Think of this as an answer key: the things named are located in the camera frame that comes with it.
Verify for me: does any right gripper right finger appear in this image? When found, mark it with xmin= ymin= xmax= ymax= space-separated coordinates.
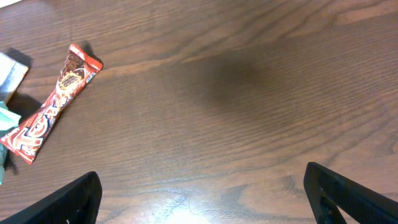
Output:
xmin=303 ymin=162 xmax=397 ymax=224

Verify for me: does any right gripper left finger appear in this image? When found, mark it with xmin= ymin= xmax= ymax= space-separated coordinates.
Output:
xmin=1 ymin=171 xmax=102 ymax=224

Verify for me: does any green flushable wipes pack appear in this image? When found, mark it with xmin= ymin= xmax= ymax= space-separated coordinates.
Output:
xmin=0 ymin=101 xmax=21 ymax=183

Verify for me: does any red chocolate bar wrapper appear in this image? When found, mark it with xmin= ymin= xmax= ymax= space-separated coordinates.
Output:
xmin=1 ymin=44 xmax=103 ymax=164

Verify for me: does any orange Kleenex tissue pack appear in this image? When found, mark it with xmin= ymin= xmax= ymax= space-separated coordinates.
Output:
xmin=0 ymin=53 xmax=29 ymax=103

